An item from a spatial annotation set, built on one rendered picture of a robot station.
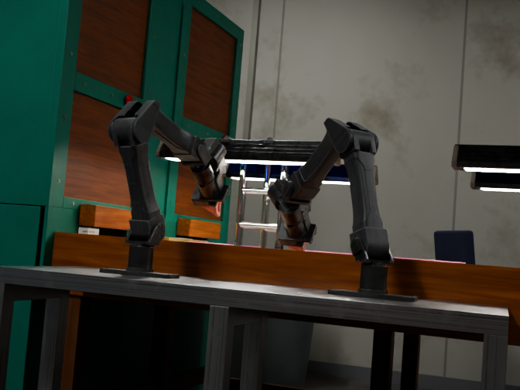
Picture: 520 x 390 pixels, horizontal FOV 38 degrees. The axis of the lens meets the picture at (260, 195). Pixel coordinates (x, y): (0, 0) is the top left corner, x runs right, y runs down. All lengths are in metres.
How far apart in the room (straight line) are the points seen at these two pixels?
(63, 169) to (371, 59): 3.01
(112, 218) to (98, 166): 0.18
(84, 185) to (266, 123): 2.73
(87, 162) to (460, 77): 2.96
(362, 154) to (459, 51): 3.18
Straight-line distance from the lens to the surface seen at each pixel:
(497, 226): 4.79
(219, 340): 1.68
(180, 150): 2.06
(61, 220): 2.41
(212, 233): 3.23
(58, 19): 2.46
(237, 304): 1.66
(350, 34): 5.11
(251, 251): 2.07
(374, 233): 1.77
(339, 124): 1.87
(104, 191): 2.62
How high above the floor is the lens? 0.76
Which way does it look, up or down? 4 degrees up
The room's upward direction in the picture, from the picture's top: 5 degrees clockwise
